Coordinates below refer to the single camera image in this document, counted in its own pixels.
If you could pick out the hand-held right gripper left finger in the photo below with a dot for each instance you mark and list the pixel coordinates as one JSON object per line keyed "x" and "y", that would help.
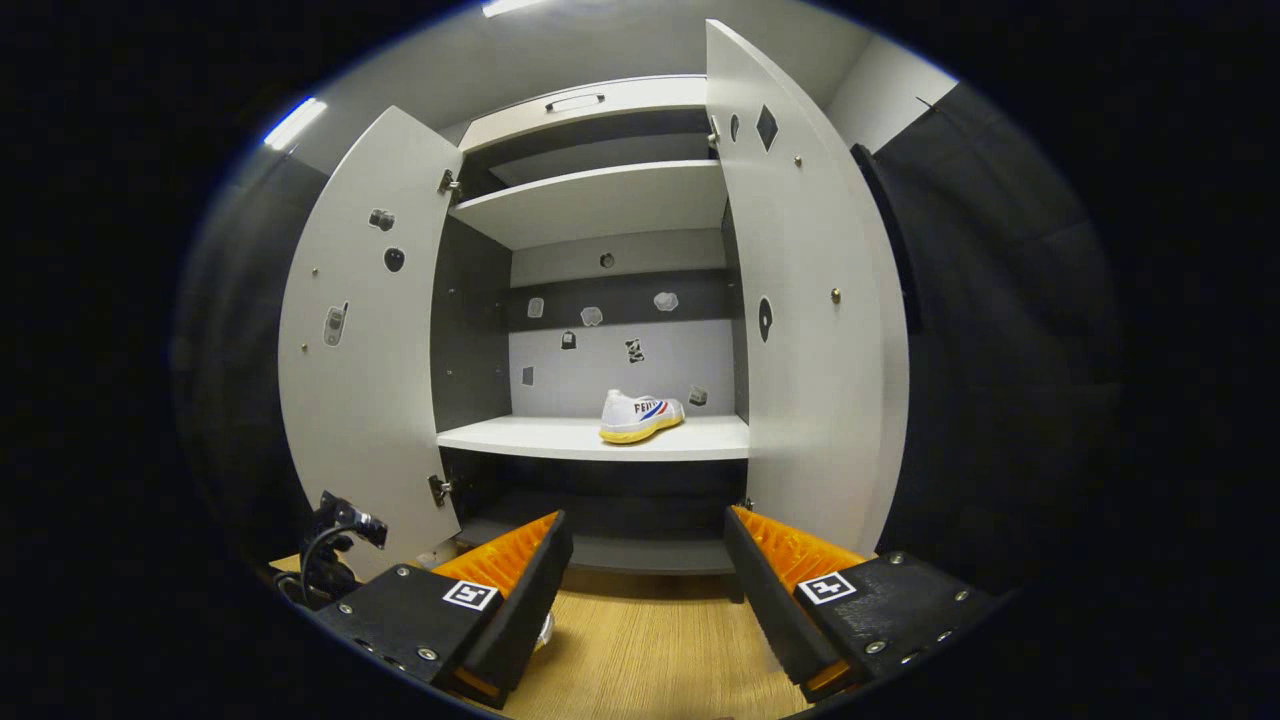
{"x": 530, "y": 610}

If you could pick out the small ceiling light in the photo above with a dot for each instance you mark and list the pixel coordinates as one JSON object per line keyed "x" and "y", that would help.
{"x": 295, "y": 123}

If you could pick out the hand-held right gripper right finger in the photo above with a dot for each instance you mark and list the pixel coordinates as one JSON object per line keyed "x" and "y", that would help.
{"x": 765, "y": 600}

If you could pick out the black backdrop cloth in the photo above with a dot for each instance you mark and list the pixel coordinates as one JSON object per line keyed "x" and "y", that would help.
{"x": 1000, "y": 350}

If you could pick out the cabinet door with phone sticker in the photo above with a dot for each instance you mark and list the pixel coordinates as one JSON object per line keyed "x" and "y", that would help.
{"x": 350, "y": 400}

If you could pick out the large ceiling light panel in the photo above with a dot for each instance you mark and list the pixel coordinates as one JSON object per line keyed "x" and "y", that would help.
{"x": 510, "y": 6}

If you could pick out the cabinet door with cat sticker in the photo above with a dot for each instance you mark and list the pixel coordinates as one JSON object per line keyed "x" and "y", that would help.
{"x": 810, "y": 400}

